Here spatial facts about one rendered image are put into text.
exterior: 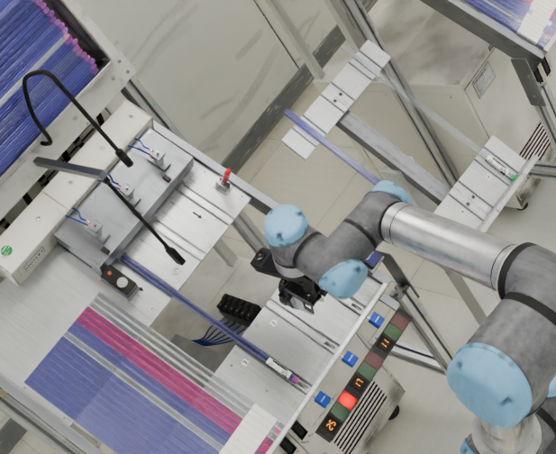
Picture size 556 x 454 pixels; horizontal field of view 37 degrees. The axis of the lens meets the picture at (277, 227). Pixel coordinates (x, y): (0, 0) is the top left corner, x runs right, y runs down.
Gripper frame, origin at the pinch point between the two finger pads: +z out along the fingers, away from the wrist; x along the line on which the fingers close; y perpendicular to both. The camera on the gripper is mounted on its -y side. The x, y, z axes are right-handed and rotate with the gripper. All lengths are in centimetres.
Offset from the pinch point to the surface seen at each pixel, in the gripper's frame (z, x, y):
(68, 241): -5, -16, -51
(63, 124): -17, 3, -64
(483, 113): 53, 100, -8
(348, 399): 19.9, -7.4, 15.1
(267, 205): 7.5, 19.0, -23.7
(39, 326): 2, -34, -47
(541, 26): 15, 105, 4
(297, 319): 14.1, 0.8, -3.2
